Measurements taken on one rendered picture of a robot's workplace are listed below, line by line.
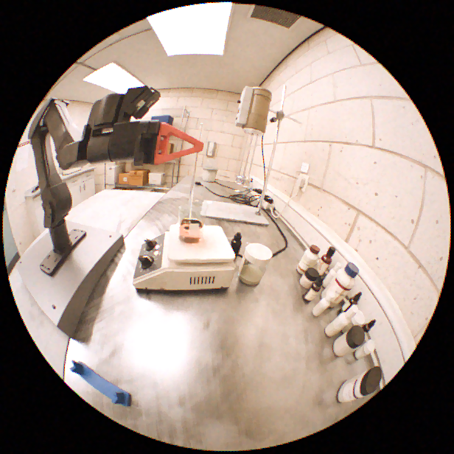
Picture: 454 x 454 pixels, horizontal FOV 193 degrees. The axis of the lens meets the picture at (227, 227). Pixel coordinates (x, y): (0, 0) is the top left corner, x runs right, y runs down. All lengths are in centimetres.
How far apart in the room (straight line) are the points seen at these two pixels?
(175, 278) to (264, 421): 31
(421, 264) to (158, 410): 55
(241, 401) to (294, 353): 13
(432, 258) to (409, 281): 9
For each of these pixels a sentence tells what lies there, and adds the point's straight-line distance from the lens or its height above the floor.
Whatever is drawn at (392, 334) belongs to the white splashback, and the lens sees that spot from 44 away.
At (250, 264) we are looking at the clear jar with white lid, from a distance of 31.
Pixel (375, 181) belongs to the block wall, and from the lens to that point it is 51.
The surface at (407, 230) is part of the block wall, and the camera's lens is 45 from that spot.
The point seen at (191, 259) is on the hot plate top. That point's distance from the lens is 25.
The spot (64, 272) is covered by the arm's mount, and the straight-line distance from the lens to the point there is 37.
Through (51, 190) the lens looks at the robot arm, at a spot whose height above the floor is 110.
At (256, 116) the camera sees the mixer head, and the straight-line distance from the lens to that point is 64.
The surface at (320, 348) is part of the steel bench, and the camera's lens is 34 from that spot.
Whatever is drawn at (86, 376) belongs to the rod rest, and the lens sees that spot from 30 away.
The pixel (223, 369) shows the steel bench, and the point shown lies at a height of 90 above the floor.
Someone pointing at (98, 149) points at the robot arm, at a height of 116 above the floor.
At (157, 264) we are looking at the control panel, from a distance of 28.
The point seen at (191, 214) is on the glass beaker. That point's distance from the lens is 24.
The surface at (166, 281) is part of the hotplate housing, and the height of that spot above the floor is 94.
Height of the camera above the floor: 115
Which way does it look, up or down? 27 degrees down
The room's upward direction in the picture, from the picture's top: 12 degrees clockwise
